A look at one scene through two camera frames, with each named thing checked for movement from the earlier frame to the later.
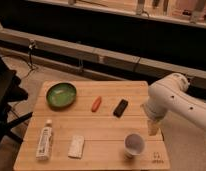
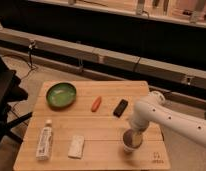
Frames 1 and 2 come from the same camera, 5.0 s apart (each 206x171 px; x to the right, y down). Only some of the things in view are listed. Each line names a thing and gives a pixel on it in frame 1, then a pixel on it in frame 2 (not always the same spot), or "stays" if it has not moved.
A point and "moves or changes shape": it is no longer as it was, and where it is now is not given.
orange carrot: x=96 y=104 stays
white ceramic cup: x=134 y=144 moves or changes shape
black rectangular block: x=120 y=108 stays
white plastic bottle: x=45 y=143 stays
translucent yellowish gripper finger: x=153 y=127 → x=137 y=138
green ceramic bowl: x=61 y=95 stays
